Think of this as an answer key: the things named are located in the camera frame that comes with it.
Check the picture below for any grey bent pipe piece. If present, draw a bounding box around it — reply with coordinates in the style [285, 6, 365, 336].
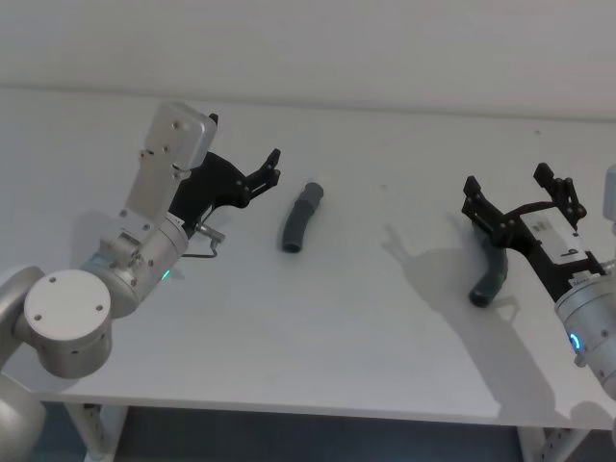
[277, 180, 326, 254]
[468, 229, 512, 308]

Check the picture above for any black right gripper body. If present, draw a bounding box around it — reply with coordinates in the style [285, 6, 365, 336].
[499, 200, 608, 295]

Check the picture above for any thin dark gripper cable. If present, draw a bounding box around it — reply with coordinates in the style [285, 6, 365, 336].
[184, 224, 227, 262]

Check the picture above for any white perforated table leg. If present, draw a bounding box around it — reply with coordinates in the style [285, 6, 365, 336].
[61, 401, 130, 462]
[521, 425, 579, 462]

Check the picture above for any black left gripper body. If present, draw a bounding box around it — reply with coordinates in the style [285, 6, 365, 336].
[167, 151, 252, 233]

